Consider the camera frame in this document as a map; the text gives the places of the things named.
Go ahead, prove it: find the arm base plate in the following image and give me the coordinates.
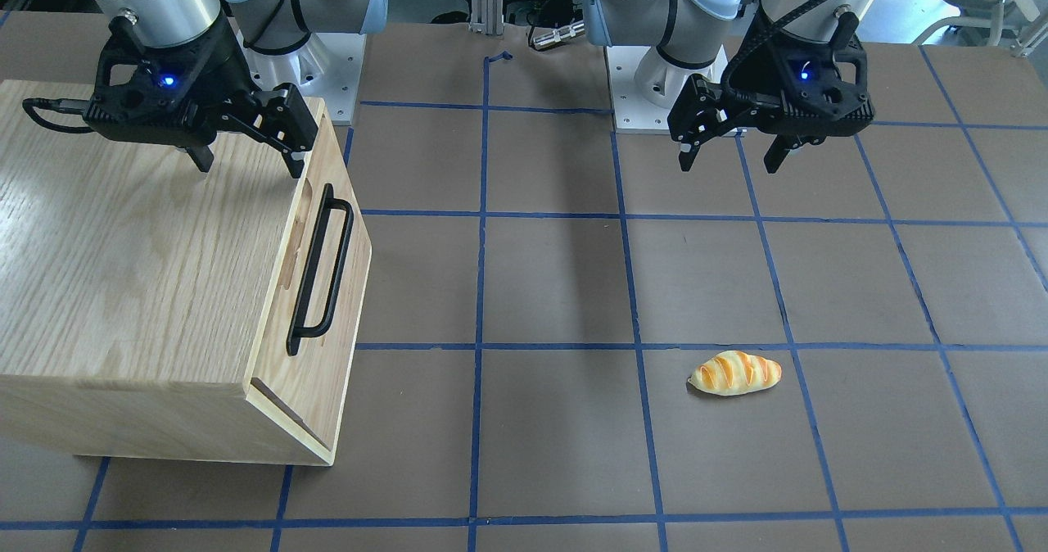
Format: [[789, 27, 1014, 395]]
[[244, 34, 368, 126], [605, 42, 729, 135]]

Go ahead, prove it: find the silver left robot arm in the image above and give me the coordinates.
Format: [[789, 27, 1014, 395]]
[[581, 0, 875, 174]]

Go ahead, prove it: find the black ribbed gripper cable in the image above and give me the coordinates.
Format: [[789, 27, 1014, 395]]
[[720, 0, 893, 98]]

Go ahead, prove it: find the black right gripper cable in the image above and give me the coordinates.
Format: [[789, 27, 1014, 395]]
[[22, 97, 95, 134]]

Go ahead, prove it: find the toy bread roll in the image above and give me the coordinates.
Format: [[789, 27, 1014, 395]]
[[687, 350, 783, 396]]

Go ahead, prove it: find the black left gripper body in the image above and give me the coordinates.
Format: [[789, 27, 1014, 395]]
[[741, 12, 873, 140]]

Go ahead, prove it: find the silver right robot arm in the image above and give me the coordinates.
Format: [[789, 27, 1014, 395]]
[[56, 0, 388, 178]]

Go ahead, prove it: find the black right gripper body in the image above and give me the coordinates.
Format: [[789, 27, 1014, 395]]
[[84, 15, 257, 147]]

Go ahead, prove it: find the wooden drawer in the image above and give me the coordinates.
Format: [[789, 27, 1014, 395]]
[[286, 105, 370, 355], [252, 234, 372, 450]]

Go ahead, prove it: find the silver metal connector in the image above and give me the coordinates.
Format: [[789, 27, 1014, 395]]
[[528, 20, 586, 52]]

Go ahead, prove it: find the light wooden drawer cabinet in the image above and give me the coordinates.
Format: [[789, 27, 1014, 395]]
[[1, 79, 337, 466]]

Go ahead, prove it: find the black drawer handle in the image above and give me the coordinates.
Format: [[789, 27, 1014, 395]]
[[286, 183, 355, 357]]

